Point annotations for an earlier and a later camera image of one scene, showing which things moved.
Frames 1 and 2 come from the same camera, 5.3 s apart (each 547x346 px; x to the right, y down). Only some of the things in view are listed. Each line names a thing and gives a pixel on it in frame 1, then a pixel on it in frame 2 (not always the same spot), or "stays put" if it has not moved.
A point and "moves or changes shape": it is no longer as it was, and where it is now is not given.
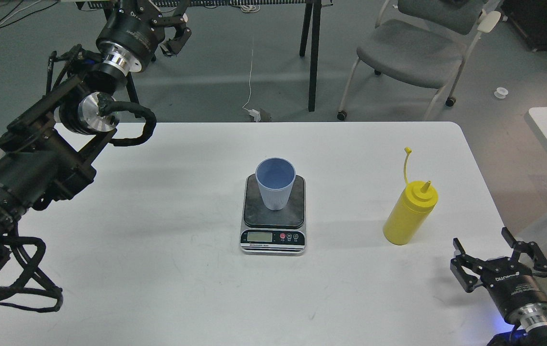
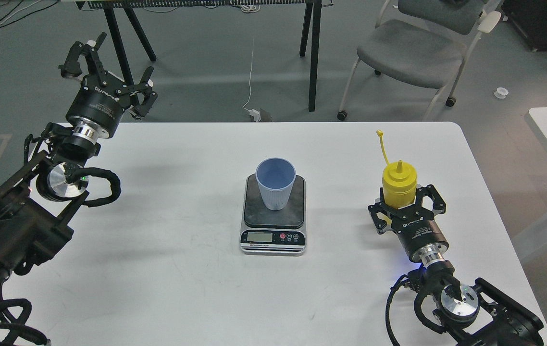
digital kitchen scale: [265, 232] stays put
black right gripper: [517, 291] to [422, 238]
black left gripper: [131, 32] to [96, 109]
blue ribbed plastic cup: [275, 176] stays put
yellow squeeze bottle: [411, 211] moves or changes shape
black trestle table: [312, 16] stays put
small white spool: [501, 92] stays put
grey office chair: [428, 43] stays put
